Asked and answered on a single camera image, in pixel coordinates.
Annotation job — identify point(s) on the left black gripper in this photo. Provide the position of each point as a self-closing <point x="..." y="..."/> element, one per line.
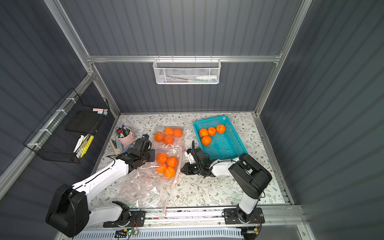
<point x="146" y="155"/>

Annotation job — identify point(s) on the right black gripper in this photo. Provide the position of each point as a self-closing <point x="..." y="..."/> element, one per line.
<point x="193" y="167"/>

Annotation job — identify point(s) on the clear pink-dotted zip-top bag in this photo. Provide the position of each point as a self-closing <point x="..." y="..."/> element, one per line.
<point x="152" y="184"/>

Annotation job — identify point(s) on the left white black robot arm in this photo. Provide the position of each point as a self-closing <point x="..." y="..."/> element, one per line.
<point x="70" y="212"/>

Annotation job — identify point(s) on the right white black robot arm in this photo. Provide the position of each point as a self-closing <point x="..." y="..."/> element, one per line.
<point x="250" y="175"/>

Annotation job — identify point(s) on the pink pen cup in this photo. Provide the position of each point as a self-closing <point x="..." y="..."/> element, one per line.
<point x="125" y="136"/>

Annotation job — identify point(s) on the teal plastic basket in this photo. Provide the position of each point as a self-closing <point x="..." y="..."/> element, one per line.
<point x="224" y="146"/>

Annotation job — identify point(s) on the yellow marker in basket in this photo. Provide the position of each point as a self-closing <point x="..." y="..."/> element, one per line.
<point x="84" y="146"/>

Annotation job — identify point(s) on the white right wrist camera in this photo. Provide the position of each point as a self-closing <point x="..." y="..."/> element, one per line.
<point x="189" y="156"/>

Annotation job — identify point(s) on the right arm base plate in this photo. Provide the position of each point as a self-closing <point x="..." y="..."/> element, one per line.
<point x="237" y="216"/>

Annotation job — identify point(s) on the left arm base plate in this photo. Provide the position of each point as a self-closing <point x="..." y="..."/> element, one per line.
<point x="127" y="219"/>

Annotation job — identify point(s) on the white wire wall basket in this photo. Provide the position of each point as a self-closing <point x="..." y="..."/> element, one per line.
<point x="187" y="72"/>

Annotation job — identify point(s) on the black wire wall basket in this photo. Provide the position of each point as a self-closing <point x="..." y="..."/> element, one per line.
<point x="60" y="137"/>

